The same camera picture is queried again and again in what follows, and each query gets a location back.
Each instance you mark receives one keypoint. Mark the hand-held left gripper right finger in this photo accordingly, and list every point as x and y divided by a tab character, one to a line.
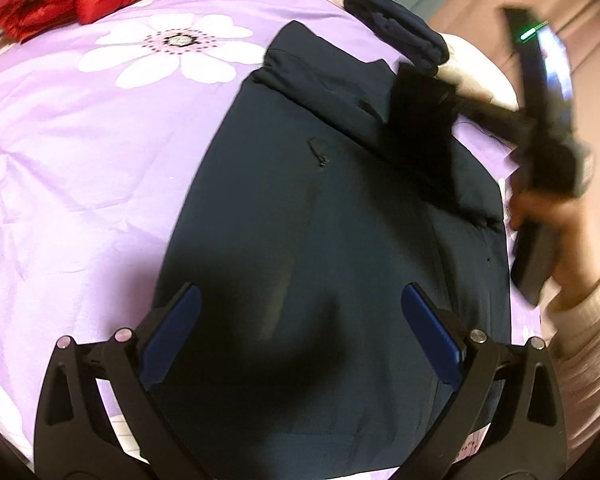
432	332

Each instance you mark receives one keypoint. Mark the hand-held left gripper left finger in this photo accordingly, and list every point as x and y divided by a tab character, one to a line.
172	330

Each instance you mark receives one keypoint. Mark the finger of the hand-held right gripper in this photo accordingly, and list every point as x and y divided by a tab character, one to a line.
490	112

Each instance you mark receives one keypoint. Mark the dark teal jacket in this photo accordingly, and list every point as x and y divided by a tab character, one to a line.
305	235

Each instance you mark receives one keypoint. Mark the person's right forearm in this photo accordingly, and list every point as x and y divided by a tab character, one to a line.
590	350

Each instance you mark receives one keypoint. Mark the person's right hand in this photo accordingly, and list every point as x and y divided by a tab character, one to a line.
577	240

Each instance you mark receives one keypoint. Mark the white plush pillow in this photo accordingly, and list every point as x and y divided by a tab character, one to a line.
480	75

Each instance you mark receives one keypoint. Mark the folded navy garment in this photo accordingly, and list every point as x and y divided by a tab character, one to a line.
405	30

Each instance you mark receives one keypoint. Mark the purple floral bedsheet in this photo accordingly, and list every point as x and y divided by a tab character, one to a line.
80	185

